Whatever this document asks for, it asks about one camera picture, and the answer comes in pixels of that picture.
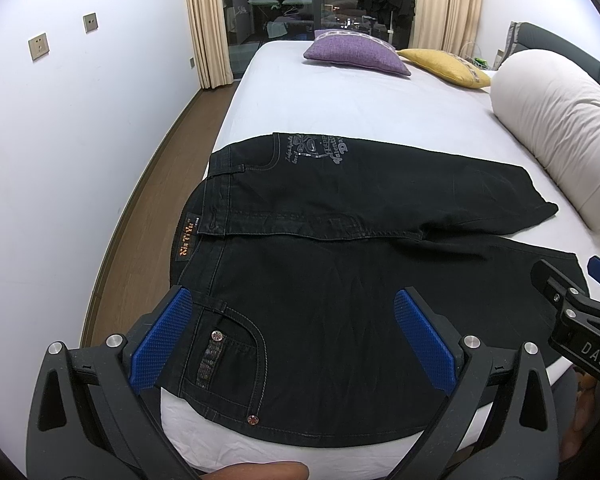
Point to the far wall socket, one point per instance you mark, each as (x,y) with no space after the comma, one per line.
(90,22)

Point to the wall socket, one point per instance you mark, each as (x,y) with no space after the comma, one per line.
(90,22)
(38,47)

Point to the white bed mattress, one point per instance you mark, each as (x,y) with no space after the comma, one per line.
(282,92)

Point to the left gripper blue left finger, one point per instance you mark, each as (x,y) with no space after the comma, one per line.
(152,339)

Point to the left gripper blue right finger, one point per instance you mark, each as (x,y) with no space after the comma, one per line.
(433,339)

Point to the left beige curtain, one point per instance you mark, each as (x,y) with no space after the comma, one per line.
(207,26)

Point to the dark clothes on rack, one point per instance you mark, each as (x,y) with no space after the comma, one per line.
(386,12)

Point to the rolled white duvet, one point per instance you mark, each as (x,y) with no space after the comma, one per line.
(552,107)

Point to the yellow cushion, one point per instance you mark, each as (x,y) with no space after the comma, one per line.
(447,66)

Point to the purple cushion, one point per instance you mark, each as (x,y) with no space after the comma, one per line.
(344,47)

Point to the right beige curtain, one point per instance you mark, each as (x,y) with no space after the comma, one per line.
(447,25)

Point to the dark grey headboard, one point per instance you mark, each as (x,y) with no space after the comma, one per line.
(523,36)

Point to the beige curtain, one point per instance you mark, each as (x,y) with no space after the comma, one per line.
(447,25)
(207,26)

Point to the person's left hand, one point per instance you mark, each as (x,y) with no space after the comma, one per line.
(268,471)

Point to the black denim pants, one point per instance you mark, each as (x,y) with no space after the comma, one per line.
(293,248)

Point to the near wall socket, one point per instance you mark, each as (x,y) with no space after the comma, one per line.
(38,47)

